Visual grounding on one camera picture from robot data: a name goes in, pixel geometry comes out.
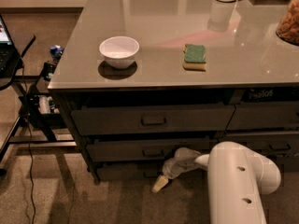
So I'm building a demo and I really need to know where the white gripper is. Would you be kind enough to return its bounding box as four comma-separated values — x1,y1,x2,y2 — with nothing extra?
152,147,201,192

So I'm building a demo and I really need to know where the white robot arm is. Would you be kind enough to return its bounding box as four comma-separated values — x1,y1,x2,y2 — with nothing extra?
152,141,281,224

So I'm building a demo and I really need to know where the dark drawer cabinet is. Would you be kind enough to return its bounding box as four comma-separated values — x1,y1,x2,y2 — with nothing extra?
49,0,299,179

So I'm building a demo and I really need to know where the green yellow sponge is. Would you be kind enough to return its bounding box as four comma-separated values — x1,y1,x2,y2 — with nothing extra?
182,44,206,71

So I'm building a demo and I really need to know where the white bowl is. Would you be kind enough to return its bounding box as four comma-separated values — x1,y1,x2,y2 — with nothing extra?
99,36,139,69

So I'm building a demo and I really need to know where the black low shelf rack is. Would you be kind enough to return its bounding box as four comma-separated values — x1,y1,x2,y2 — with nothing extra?
8,61,78,149

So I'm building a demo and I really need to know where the blue capped bottle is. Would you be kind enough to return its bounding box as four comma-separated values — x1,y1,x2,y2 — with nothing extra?
50,45,64,62

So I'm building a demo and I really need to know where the laptop computer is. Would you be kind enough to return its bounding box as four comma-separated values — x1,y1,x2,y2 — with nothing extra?
0,15,19,74

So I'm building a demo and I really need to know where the black power cable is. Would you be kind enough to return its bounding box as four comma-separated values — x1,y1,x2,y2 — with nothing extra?
19,56,37,224

